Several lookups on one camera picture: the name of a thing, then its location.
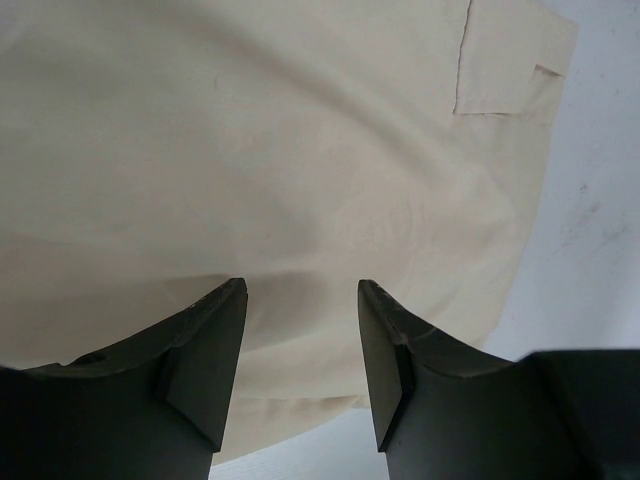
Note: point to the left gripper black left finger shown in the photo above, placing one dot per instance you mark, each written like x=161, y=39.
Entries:
x=198, y=350

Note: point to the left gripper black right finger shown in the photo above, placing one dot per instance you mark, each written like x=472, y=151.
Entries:
x=394, y=341

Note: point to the beige trousers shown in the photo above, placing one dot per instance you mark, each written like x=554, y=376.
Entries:
x=150, y=150

